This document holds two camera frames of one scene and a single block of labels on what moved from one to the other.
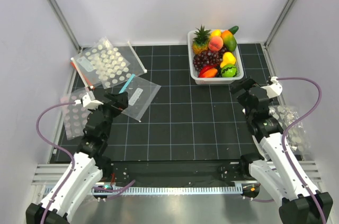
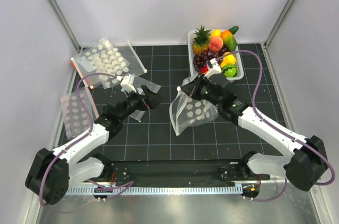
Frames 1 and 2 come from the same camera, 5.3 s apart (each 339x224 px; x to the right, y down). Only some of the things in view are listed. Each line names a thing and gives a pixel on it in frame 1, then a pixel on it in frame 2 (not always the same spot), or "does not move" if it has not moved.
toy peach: (215, 43) does not move
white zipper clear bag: (137, 66) does not move
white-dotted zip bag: (296, 135) → (185, 111)
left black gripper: (118, 102) → (149, 100)
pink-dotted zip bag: (75, 116) does not move
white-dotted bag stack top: (109, 66) does not move
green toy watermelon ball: (229, 71) does not move
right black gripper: (246, 84) → (192, 90)
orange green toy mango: (229, 41) does not move
